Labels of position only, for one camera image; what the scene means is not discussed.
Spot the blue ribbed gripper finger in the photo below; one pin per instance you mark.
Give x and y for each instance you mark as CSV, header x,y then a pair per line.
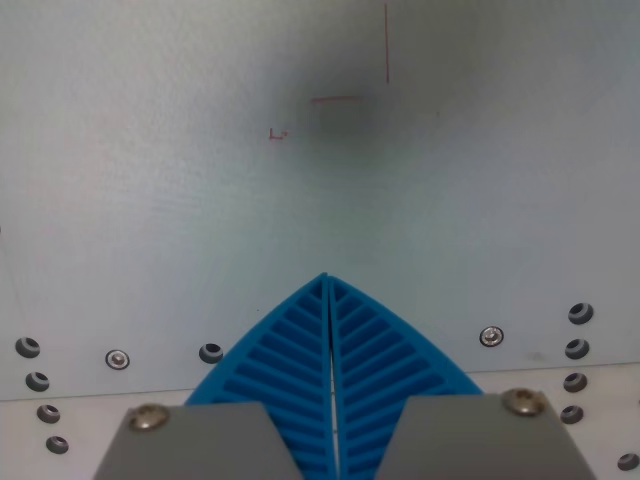
x,y
380,360
280,360

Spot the silver countersunk table screw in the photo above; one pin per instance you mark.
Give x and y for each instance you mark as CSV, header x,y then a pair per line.
x,y
117,359
491,336

